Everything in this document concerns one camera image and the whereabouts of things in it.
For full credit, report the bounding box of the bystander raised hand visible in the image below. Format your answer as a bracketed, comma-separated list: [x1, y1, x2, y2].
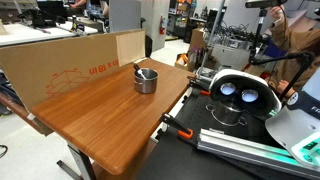
[269, 4, 285, 22]

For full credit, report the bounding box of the bystander resting hand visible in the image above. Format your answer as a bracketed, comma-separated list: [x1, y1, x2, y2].
[275, 79, 297, 98]

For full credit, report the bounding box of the black and white marker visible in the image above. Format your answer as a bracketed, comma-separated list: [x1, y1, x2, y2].
[133, 63, 148, 81]

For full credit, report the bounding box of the stainless steel mug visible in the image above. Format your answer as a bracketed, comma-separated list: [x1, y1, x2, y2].
[133, 67, 160, 95]

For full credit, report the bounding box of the pinkish flat cardboard sheet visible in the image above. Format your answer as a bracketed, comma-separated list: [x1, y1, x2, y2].
[284, 9, 309, 34]

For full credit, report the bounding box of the person in brown jacket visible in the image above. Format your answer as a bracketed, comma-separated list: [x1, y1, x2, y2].
[266, 4, 320, 101]

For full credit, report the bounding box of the blue plastic bin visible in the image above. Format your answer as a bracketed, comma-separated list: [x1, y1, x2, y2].
[263, 39, 288, 58]

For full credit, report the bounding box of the white VR headset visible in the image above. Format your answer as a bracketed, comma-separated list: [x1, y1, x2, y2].
[208, 68, 283, 121]

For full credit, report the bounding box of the grey storage box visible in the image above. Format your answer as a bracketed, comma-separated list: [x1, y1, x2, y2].
[210, 43, 252, 71]

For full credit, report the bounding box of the silver metal pole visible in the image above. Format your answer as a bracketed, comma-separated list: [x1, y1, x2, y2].
[198, 0, 227, 77]

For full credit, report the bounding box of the brown cardboard box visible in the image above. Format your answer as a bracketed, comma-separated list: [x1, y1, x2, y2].
[189, 27, 209, 52]

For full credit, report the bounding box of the black orange bar clamp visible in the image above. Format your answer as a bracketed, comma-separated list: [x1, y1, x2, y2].
[186, 75, 212, 97]
[159, 112, 195, 141]

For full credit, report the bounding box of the red fire extinguisher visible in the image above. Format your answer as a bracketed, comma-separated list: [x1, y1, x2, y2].
[158, 14, 167, 36]

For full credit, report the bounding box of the black perforated robot table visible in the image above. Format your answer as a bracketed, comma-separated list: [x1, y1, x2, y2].
[135, 87, 320, 180]

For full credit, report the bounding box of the grey partition panel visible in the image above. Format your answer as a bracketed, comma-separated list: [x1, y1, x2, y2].
[109, 0, 142, 33]

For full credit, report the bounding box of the grey metal table leg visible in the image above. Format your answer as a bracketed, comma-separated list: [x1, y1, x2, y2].
[55, 142, 98, 180]

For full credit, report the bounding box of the large brown cardboard sheet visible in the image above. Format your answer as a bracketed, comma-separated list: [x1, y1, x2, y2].
[0, 28, 147, 113]

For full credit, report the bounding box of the black equipment on table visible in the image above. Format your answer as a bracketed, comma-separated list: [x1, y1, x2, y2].
[17, 8, 67, 29]

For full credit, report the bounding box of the white work table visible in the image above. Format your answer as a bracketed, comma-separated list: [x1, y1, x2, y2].
[0, 21, 99, 47]

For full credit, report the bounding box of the brown wooden bench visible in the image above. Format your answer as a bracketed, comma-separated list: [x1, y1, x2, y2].
[0, 91, 54, 137]

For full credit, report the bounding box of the black stereo camera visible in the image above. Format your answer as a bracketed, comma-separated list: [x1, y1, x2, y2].
[244, 0, 288, 9]

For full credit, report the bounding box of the black camera stand pole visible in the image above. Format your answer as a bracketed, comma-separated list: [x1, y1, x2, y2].
[248, 8, 269, 66]

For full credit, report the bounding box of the steel pot with handles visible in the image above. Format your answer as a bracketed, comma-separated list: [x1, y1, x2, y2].
[205, 100, 248, 127]

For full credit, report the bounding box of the aluminium extrusion rail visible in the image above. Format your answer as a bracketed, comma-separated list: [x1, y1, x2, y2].
[196, 128, 320, 179]

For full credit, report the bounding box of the black cable loop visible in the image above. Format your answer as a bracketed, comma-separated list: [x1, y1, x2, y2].
[0, 144, 9, 160]

